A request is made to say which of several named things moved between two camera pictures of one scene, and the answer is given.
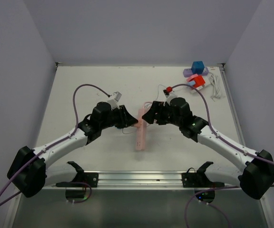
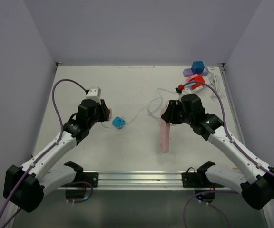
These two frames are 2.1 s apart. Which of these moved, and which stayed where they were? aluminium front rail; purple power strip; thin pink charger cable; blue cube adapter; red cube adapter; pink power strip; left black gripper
Moved: pink power strip; left black gripper; thin pink charger cable
Stayed: purple power strip; blue cube adapter; red cube adapter; aluminium front rail
